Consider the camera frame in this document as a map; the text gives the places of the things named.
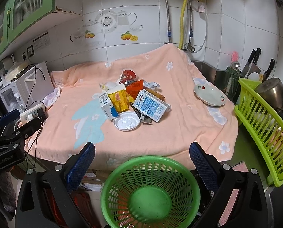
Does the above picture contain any red plastic stool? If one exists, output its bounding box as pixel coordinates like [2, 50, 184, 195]
[45, 188, 102, 227]

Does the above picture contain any pink floor mat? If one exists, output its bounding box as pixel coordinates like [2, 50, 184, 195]
[218, 161, 248, 226]

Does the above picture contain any white power strip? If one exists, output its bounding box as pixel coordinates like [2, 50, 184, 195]
[19, 103, 46, 124]

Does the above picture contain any white microwave oven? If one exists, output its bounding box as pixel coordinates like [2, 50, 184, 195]
[0, 61, 54, 112]

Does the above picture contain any white plastic bag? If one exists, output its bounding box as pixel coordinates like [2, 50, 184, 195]
[42, 87, 61, 109]

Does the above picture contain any green plastic waste basket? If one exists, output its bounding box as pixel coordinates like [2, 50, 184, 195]
[101, 156, 201, 227]

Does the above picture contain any white blue milk carton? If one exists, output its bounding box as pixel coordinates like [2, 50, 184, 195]
[98, 92, 119, 120]

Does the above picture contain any lime green dish rack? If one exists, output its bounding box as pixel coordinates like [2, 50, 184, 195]
[234, 78, 283, 187]

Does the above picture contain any white plastic lid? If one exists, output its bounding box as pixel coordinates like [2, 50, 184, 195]
[114, 111, 141, 132]

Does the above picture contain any yellow snack wrapper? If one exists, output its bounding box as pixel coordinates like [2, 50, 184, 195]
[108, 83, 135, 113]

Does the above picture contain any black sachet wrapper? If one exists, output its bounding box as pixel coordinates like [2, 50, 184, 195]
[134, 109, 152, 125]

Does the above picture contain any white ceramic plate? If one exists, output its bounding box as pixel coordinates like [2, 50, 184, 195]
[194, 84, 226, 107]

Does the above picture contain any steel pot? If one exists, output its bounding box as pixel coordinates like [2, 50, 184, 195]
[255, 78, 283, 116]

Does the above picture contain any blue white flat carton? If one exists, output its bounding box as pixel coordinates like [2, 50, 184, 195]
[133, 89, 171, 123]

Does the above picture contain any peach floral blanket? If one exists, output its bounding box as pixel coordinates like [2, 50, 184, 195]
[24, 44, 238, 170]

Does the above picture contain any orange snack wrapper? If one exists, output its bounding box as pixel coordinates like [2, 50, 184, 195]
[126, 80, 144, 99]

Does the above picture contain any red paper cup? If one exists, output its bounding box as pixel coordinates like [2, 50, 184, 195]
[119, 69, 136, 84]

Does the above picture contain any crumpled blue white wrapper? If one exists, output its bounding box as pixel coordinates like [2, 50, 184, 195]
[143, 80, 160, 91]

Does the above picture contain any black handled knife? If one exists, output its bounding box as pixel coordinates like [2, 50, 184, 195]
[262, 58, 276, 81]

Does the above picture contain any green wall cabinet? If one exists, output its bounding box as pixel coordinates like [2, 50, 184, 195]
[0, 0, 83, 61]

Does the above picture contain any braided metal hose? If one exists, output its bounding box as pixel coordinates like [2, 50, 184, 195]
[154, 0, 172, 44]

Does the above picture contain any yellow gas hose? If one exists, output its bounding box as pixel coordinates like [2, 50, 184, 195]
[178, 0, 191, 51]

